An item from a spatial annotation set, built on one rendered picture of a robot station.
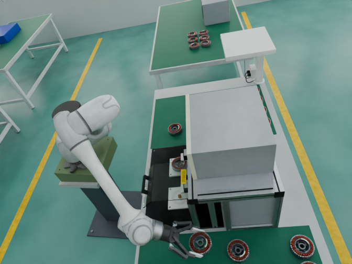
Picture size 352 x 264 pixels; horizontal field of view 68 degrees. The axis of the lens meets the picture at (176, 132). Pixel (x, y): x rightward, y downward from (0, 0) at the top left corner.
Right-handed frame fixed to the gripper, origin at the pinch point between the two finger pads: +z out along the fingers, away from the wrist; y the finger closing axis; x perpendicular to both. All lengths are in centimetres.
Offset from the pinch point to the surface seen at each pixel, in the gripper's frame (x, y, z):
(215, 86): -16, -149, 7
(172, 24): -51, -292, -49
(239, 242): -0.5, -6.4, 22.6
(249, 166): 35.6, -27.4, 7.2
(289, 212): 10, -27, 48
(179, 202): -19.1, -28.0, -7.8
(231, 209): 13.5, -15.8, 10.3
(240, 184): 28.2, -21.6, 6.6
